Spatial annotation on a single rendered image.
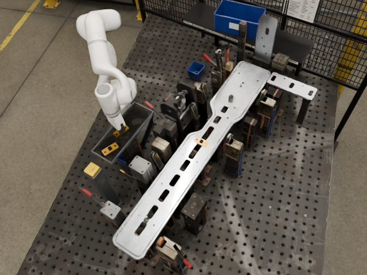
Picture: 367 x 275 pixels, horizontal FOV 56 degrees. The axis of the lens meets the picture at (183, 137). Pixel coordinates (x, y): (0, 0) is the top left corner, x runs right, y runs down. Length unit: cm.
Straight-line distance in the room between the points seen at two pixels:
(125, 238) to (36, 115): 221
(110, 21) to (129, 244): 109
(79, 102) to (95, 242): 183
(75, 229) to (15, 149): 157
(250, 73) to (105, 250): 137
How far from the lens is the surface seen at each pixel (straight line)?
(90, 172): 179
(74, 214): 225
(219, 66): 214
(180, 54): 282
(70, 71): 397
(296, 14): 242
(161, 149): 185
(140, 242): 176
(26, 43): 452
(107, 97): 159
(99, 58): 166
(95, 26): 170
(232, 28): 244
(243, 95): 215
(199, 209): 175
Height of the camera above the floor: 267
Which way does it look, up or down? 58 degrees down
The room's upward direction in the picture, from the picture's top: 8 degrees counter-clockwise
